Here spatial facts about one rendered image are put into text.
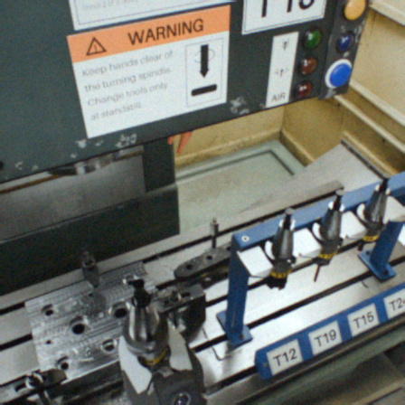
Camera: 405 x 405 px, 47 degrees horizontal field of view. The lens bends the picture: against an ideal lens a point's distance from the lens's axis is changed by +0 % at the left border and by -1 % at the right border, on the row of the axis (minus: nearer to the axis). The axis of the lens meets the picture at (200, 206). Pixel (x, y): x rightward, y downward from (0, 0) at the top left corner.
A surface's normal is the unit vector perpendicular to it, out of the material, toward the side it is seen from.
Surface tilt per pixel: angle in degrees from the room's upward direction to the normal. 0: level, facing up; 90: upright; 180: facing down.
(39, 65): 90
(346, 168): 24
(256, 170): 0
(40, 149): 90
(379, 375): 8
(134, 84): 90
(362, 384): 7
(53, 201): 90
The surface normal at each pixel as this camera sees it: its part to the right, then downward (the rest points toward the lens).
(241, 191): 0.00, -0.71
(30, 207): 0.42, 0.63
